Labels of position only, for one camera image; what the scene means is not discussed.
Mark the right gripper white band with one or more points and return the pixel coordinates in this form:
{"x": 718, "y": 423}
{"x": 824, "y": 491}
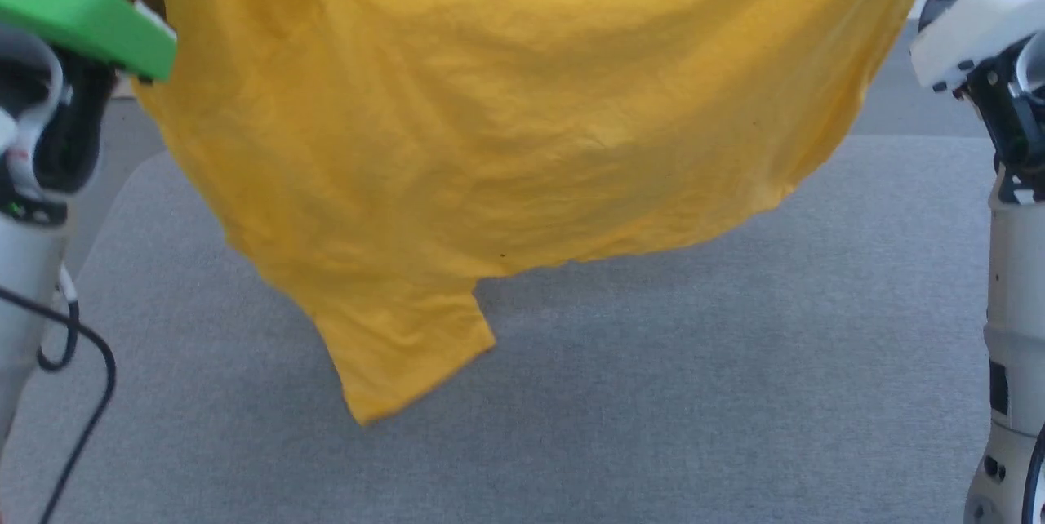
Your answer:
{"x": 988, "y": 14}

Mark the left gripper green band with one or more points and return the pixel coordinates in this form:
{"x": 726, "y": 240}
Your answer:
{"x": 82, "y": 18}

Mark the yellow printed t-shirt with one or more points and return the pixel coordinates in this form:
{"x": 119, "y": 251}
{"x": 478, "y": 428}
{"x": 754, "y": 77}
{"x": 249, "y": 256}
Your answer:
{"x": 522, "y": 116}

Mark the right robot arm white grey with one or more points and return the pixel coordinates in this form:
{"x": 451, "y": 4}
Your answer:
{"x": 1016, "y": 279}

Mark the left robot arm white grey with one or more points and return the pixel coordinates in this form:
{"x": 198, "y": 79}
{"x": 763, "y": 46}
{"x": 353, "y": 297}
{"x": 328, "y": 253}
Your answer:
{"x": 33, "y": 181}

